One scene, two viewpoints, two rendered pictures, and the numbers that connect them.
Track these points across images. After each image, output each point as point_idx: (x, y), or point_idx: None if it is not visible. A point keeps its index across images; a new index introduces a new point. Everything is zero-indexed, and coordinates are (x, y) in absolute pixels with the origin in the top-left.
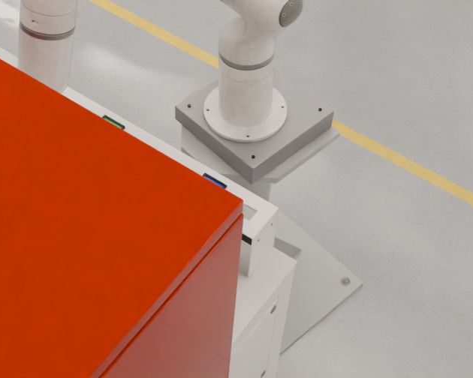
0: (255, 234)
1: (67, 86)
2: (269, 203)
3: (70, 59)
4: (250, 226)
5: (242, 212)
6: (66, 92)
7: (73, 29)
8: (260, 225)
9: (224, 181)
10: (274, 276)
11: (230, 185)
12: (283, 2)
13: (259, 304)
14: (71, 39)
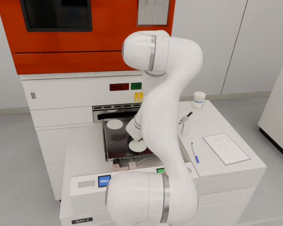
0: (71, 179)
1: (198, 177)
2: (75, 194)
3: (144, 84)
4: (75, 180)
5: (83, 184)
6: (195, 175)
7: (144, 70)
8: (72, 183)
9: (101, 189)
10: (64, 205)
11: (97, 189)
12: (110, 179)
13: (63, 191)
14: (144, 73)
